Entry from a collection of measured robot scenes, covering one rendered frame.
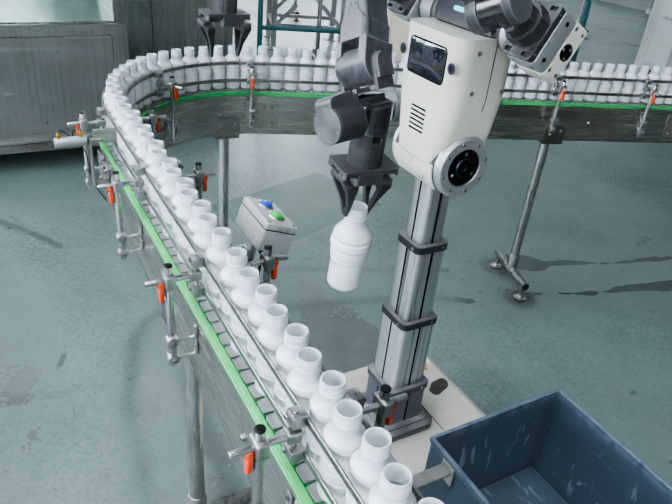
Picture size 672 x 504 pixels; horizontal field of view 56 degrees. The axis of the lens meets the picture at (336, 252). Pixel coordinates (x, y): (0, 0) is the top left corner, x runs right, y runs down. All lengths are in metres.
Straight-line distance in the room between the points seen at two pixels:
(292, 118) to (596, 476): 1.88
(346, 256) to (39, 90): 3.36
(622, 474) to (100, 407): 1.86
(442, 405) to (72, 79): 3.01
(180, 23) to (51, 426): 4.51
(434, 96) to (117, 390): 1.70
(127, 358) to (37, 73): 2.07
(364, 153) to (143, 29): 5.35
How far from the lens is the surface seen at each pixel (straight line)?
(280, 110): 2.69
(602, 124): 3.24
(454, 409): 2.25
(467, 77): 1.49
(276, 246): 1.40
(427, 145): 1.56
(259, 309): 1.07
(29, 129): 4.34
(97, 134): 1.97
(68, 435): 2.50
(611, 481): 1.33
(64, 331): 2.96
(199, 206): 1.36
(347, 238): 1.08
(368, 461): 0.84
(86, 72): 4.28
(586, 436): 1.33
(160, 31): 6.32
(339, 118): 0.93
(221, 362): 1.20
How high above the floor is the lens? 1.77
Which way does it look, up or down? 30 degrees down
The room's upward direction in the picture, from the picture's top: 6 degrees clockwise
